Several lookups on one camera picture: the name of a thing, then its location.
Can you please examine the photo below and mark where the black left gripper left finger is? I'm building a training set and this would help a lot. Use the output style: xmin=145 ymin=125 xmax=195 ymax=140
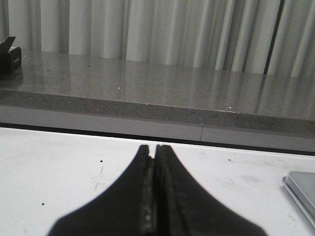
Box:
xmin=49 ymin=145 xmax=156 ymax=236

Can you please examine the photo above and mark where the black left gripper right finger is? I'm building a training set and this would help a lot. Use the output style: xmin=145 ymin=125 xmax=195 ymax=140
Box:
xmin=155 ymin=145 xmax=266 ymax=236

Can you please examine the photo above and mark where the silver digital kitchen scale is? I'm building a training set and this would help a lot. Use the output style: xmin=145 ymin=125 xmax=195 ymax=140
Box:
xmin=283 ymin=171 xmax=315 ymax=228

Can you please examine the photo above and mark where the grey stone counter ledge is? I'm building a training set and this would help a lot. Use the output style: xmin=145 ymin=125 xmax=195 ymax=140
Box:
xmin=0 ymin=50 xmax=315 ymax=152

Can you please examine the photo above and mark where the white pleated curtain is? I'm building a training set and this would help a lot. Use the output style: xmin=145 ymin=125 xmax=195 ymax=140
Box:
xmin=0 ymin=0 xmax=315 ymax=78

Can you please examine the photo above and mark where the small black box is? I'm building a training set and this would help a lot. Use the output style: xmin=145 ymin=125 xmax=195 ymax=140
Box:
xmin=0 ymin=36 xmax=22 ymax=73

